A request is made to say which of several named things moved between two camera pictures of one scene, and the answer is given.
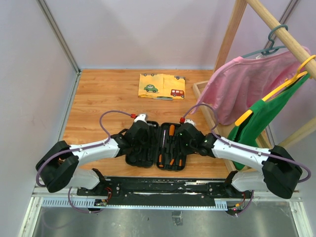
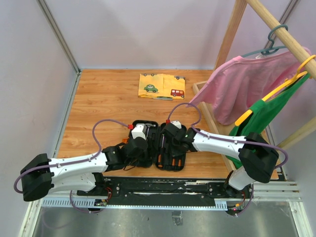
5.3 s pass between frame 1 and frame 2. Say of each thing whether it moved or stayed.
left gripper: moved
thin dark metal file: stayed
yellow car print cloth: stayed
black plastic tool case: stayed
